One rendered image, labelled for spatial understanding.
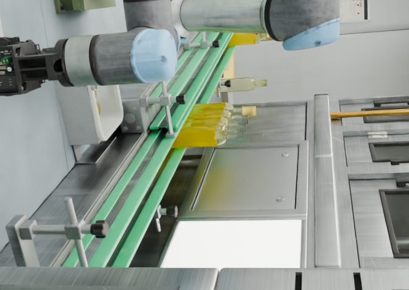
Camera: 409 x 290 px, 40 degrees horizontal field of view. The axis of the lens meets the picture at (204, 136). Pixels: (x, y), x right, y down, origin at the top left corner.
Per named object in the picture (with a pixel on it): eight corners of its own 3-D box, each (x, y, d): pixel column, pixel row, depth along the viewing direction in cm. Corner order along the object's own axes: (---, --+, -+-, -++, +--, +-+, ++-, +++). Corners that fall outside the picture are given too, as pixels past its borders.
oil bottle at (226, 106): (169, 127, 181) (234, 123, 177) (167, 110, 179) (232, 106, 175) (173, 120, 186) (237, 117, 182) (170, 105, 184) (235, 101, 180)
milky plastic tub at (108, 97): (70, 146, 139) (103, 144, 137) (50, 58, 130) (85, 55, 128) (95, 120, 154) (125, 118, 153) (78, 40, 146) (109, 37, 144)
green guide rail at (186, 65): (145, 105, 156) (173, 103, 155) (145, 102, 156) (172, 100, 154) (229, -3, 314) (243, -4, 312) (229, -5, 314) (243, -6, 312)
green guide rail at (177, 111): (149, 130, 159) (176, 128, 158) (148, 126, 159) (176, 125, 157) (230, 10, 317) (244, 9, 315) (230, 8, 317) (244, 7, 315)
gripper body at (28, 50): (-25, 46, 80) (52, 39, 78) (6, 41, 88) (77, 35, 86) (-15, 99, 82) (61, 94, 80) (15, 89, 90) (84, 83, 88)
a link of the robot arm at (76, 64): (104, 32, 85) (112, 85, 87) (76, 35, 86) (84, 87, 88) (85, 36, 78) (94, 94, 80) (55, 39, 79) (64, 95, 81)
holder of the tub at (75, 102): (73, 165, 141) (103, 164, 139) (48, 59, 131) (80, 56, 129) (97, 137, 156) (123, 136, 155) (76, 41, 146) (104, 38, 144)
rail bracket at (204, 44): (182, 51, 206) (218, 48, 203) (180, 31, 203) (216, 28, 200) (185, 48, 209) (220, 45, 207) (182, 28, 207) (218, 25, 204)
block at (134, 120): (120, 134, 156) (145, 133, 155) (114, 103, 153) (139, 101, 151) (125, 130, 159) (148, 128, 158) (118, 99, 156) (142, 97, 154)
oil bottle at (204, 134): (156, 149, 166) (226, 146, 161) (153, 131, 164) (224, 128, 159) (160, 141, 171) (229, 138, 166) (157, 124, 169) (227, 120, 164)
